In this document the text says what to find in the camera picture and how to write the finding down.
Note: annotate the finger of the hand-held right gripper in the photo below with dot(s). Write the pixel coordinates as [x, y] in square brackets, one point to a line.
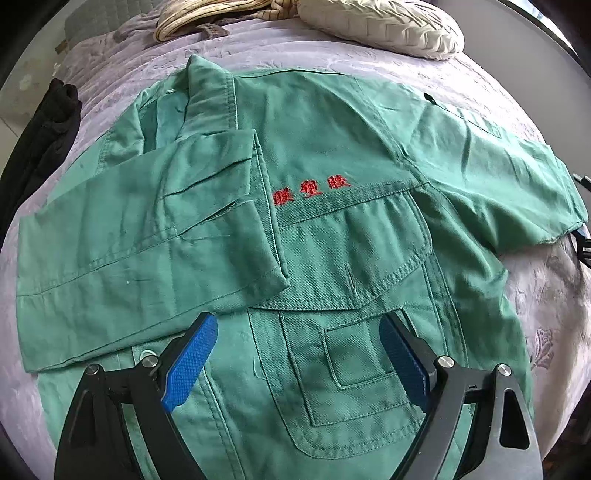
[584, 247]
[582, 181]

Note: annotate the green work jacket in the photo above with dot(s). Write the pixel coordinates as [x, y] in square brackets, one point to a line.
[323, 240]

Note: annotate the grey quilted headboard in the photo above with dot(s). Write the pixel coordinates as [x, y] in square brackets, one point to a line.
[106, 13]

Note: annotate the grey-brown garment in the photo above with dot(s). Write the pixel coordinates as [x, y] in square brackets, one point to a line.
[138, 32]

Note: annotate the dark cloth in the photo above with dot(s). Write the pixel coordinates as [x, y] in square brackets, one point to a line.
[44, 138]

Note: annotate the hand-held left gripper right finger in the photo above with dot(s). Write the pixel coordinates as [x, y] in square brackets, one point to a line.
[406, 364]

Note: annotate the cream crinkled pillow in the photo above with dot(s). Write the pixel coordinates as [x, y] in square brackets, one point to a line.
[383, 25]

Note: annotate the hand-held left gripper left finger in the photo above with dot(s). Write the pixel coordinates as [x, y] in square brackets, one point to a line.
[190, 362]

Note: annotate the beige striped cloth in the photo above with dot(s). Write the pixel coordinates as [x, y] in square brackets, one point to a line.
[194, 18]

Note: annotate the window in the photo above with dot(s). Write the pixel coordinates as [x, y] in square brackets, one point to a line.
[561, 14]

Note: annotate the lilac quilted bedspread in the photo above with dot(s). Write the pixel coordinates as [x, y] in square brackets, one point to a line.
[286, 53]

